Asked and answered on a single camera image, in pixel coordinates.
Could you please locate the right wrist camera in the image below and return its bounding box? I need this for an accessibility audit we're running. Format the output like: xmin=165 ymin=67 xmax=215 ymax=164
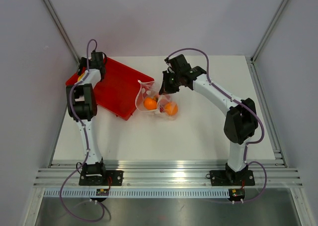
xmin=164 ymin=58 xmax=170 ymax=65

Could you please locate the orange round fruit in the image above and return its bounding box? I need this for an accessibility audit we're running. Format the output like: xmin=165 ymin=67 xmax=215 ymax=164
xmin=164 ymin=102 xmax=178 ymax=116

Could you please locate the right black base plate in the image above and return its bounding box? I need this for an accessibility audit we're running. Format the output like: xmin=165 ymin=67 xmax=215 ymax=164
xmin=206 ymin=170 xmax=255 ymax=186

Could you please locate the right aluminium frame post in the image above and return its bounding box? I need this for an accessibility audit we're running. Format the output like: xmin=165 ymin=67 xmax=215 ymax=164
xmin=250 ymin=0 xmax=291 ymax=64

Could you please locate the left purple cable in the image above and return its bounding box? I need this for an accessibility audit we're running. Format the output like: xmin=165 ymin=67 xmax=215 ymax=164
xmin=60 ymin=38 xmax=111 ymax=223

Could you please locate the clear dotted zip bag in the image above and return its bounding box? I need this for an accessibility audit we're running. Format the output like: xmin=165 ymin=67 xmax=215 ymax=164
xmin=135 ymin=80 xmax=179 ymax=120

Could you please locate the yellow orange mango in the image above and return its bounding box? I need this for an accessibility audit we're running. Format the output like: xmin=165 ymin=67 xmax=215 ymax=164
xmin=77 ymin=73 xmax=84 ymax=81

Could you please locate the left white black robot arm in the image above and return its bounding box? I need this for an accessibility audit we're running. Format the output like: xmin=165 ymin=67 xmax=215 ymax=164
xmin=66 ymin=51 xmax=107 ymax=186

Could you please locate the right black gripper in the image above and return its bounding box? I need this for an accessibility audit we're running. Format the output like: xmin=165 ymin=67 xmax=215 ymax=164
xmin=160 ymin=70 xmax=182 ymax=95

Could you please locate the left small circuit board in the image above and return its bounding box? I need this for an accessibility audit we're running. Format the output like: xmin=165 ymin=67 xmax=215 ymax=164
xmin=96 ymin=189 xmax=109 ymax=196

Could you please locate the right small circuit board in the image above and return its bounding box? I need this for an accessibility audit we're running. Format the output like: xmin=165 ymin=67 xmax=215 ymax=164
xmin=229 ymin=188 xmax=245 ymax=202

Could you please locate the aluminium frame post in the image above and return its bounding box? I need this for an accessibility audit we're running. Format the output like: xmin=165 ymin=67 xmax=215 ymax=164
xmin=250 ymin=0 xmax=291 ymax=64
xmin=42 ymin=0 xmax=80 ymax=63

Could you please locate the small circuit board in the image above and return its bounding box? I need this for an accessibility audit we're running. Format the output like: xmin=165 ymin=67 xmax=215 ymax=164
xmin=96 ymin=189 xmax=109 ymax=196
xmin=229 ymin=188 xmax=245 ymax=202

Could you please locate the left aluminium frame post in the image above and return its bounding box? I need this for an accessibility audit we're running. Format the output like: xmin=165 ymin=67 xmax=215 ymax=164
xmin=42 ymin=0 xmax=80 ymax=63

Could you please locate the red plastic tray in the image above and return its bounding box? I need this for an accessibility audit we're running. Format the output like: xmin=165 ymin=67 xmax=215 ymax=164
xmin=65 ymin=56 xmax=155 ymax=122

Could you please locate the aluminium mounting rail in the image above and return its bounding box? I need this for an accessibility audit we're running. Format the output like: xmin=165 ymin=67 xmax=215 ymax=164
xmin=33 ymin=150 xmax=303 ymax=188

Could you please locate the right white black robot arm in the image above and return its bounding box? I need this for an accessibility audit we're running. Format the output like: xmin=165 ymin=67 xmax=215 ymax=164
xmin=159 ymin=54 xmax=258 ymax=185

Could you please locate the orange persimmon fruit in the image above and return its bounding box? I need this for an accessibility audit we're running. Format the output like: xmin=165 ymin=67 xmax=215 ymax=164
xmin=143 ymin=97 xmax=157 ymax=110

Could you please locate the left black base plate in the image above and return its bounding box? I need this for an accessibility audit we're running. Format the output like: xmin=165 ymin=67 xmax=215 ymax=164
xmin=79 ymin=170 xmax=124 ymax=186

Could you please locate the white slotted cable duct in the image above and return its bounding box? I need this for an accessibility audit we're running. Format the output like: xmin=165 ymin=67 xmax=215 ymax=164
xmin=44 ymin=188 xmax=229 ymax=199

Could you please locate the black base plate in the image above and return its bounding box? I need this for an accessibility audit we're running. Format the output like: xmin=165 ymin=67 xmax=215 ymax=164
xmin=79 ymin=170 xmax=124 ymax=186
xmin=206 ymin=170 xmax=255 ymax=186

